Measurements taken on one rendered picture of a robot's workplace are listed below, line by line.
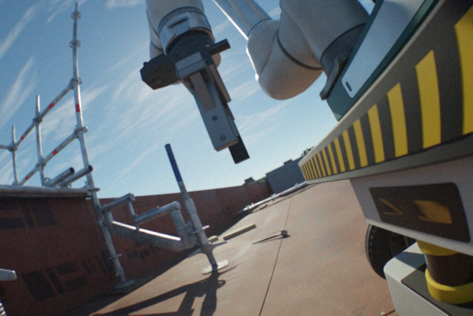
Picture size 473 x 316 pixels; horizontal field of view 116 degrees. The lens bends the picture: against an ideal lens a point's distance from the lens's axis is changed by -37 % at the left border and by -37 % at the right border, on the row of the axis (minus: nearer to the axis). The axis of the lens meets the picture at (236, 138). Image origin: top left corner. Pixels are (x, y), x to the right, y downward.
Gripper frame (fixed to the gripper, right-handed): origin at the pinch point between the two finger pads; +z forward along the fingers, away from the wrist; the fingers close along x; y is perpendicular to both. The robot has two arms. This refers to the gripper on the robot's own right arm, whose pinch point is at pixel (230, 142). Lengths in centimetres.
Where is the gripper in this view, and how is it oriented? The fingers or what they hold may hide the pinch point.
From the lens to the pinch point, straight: 31.8
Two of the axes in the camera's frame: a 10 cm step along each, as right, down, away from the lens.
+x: 1.5, 2.1, 9.7
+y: 9.1, -4.1, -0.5
